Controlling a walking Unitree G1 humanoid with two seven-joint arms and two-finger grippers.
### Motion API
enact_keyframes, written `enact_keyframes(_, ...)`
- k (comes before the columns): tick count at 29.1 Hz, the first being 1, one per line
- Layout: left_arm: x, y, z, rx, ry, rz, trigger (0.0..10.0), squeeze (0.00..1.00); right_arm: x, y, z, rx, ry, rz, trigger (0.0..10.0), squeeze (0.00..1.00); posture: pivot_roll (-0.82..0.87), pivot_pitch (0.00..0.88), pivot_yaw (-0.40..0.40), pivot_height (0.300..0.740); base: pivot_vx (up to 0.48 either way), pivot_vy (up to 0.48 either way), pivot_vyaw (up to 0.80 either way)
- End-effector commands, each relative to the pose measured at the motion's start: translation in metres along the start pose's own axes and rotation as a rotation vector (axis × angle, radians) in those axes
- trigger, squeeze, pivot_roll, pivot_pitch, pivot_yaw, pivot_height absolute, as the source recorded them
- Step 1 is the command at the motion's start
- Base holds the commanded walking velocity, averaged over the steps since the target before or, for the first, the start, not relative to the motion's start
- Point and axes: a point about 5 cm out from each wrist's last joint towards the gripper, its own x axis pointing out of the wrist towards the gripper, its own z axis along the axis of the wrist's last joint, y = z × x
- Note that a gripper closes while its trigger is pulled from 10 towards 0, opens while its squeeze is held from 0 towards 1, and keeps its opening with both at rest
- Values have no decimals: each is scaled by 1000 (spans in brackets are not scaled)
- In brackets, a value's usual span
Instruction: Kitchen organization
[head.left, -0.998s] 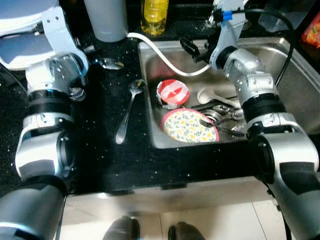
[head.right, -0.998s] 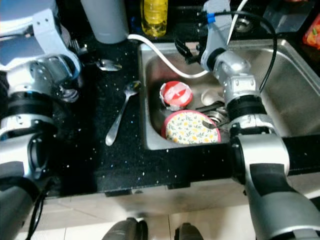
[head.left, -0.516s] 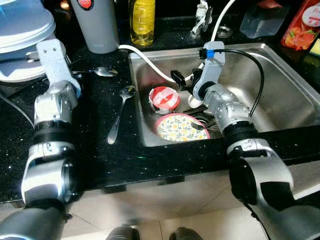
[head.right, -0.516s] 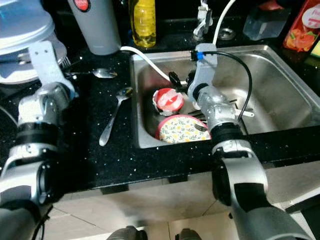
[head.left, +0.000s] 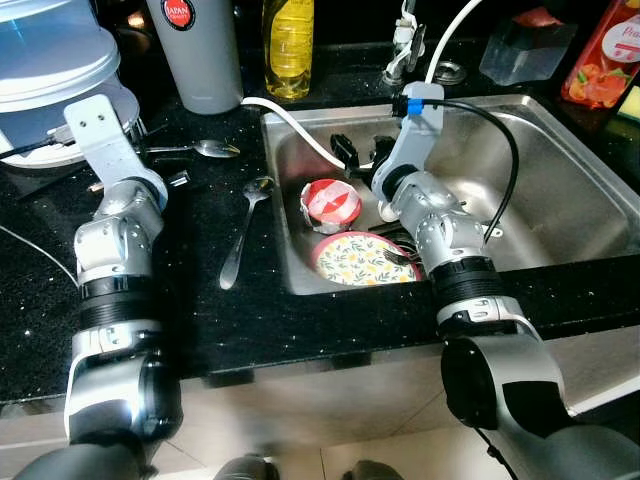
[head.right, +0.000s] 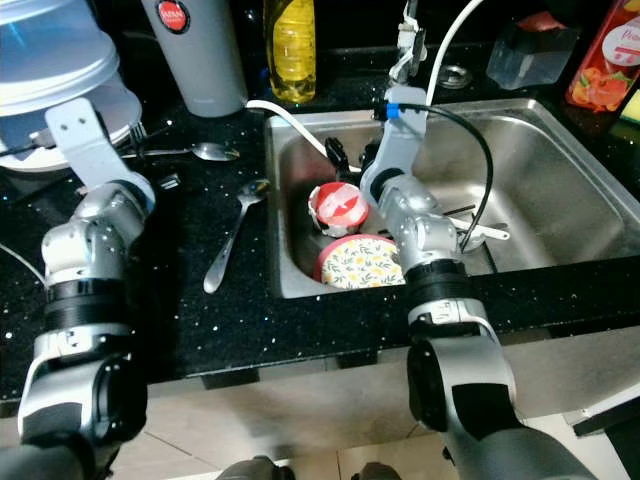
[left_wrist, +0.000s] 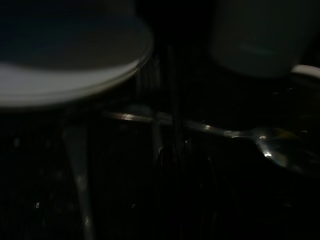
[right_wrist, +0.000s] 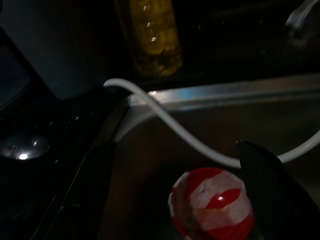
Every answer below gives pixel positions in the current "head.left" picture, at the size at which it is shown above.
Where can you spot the red peach refill pouch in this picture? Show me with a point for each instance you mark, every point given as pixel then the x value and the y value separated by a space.
pixel 605 60

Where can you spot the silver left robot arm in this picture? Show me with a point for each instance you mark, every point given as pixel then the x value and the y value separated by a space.
pixel 115 240

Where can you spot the red and white bowl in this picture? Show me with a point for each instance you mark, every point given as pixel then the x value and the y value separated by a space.
pixel 332 203

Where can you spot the stainless steel sink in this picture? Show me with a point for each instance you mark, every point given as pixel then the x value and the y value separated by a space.
pixel 570 190

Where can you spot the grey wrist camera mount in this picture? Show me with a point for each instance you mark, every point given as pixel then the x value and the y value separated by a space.
pixel 415 140
pixel 105 140

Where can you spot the clear plastic container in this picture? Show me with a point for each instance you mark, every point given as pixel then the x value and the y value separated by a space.
pixel 525 55

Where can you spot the black fork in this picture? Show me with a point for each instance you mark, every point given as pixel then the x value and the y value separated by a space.
pixel 400 258

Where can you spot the grey thermos with red label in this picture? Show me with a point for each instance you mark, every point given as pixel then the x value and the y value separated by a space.
pixel 200 70

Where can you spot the beige under-counter cabinet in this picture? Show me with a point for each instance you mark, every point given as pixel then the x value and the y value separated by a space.
pixel 300 385

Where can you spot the white tiered plastic container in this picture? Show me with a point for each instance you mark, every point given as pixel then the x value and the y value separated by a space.
pixel 50 60

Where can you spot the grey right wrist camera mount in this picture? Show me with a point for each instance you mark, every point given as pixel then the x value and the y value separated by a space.
pixel 415 140

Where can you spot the dark metal fork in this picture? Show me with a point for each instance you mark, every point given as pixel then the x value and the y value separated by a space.
pixel 137 128

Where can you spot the floral plate with pink rim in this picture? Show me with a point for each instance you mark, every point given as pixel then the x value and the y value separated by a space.
pixel 350 260

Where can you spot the chrome faucet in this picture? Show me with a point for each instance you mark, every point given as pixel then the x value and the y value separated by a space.
pixel 402 45

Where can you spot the dark robot right foot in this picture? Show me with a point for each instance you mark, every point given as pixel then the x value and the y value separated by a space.
pixel 375 471

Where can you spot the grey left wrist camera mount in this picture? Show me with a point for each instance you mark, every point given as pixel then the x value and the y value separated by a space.
pixel 105 140

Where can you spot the yellow liquid bottle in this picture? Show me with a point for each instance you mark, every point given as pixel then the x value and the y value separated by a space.
pixel 290 50

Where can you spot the dark robot left foot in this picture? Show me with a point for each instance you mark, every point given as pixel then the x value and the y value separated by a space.
pixel 248 468

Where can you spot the silver metal spoon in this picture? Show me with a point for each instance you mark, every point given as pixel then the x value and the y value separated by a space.
pixel 262 187
pixel 215 148

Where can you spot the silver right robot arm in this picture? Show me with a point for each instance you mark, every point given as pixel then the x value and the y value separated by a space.
pixel 445 225

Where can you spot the dark robot foot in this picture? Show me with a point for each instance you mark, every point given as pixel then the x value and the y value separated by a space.
pixel 375 471
pixel 248 468

